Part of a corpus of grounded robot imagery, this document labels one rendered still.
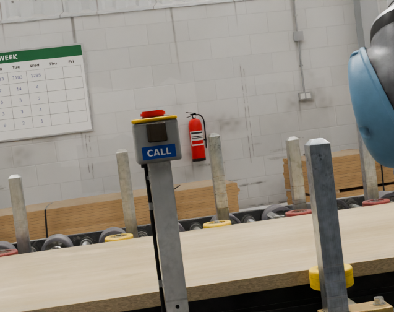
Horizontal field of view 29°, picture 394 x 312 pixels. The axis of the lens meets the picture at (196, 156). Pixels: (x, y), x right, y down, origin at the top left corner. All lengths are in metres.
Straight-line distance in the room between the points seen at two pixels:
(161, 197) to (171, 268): 0.11
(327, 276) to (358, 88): 0.63
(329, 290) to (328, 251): 0.06
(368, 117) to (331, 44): 8.27
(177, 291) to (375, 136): 0.62
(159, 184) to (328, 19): 7.83
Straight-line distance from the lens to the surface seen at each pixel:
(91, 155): 8.35
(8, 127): 8.32
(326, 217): 1.28
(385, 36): 0.73
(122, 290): 1.52
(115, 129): 8.37
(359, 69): 0.72
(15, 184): 2.33
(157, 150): 1.20
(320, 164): 1.27
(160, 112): 1.22
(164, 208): 1.23
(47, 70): 8.34
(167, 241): 1.24
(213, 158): 2.33
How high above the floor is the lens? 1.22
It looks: 3 degrees down
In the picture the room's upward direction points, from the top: 7 degrees counter-clockwise
